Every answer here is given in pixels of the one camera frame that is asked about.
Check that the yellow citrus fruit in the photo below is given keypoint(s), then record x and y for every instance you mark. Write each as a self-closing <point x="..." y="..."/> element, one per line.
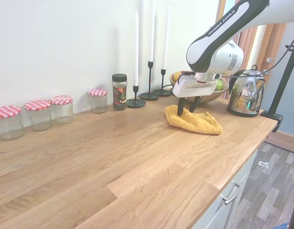
<point x="176" y="75"/>

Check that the silver door knob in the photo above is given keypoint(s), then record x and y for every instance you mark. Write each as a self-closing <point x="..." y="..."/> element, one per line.
<point x="270" y="60"/>

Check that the wooden door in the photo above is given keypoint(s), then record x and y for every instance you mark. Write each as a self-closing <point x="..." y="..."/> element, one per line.
<point x="271" y="43"/>

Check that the green apple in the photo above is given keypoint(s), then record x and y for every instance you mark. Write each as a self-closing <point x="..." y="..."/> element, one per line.
<point x="219" y="85"/>

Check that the white taper candle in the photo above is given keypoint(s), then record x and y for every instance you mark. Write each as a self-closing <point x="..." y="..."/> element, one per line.
<point x="152" y="35"/>
<point x="136" y="47"/>
<point x="165" y="40"/>

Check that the coffee jar black lid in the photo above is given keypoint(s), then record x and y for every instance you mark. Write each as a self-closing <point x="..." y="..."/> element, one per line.
<point x="119" y="94"/>

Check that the white cabinet drawer front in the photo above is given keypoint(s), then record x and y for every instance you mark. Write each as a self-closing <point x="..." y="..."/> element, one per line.
<point x="233" y="190"/>

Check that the yellow terry cloth towel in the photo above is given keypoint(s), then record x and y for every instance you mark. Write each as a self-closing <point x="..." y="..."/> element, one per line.
<point x="197" y="121"/>

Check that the black candle holder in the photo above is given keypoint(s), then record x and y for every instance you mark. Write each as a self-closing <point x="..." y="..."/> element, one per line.
<point x="161" y="91"/>
<point x="149" y="95"/>
<point x="136" y="101"/>

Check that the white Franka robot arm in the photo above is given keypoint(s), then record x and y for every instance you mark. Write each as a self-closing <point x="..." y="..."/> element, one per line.
<point x="216" y="45"/>

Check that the black camera stand with clamp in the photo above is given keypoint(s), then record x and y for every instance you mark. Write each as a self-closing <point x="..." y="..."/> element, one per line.
<point x="284" y="78"/>

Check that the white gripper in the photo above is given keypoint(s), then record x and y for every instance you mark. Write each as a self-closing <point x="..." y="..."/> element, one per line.
<point x="192" y="87"/>

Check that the glass jar red gingham lid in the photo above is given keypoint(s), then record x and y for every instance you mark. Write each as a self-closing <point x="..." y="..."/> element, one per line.
<point x="8" y="124"/>
<point x="98" y="101"/>
<point x="63" y="111"/>
<point x="39" y="117"/>

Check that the stainless steel kettle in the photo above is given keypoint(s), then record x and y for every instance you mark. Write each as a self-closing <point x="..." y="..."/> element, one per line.
<point x="246" y="95"/>

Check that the wooden fruit bowl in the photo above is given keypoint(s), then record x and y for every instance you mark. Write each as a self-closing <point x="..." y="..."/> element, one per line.
<point x="213" y="94"/>

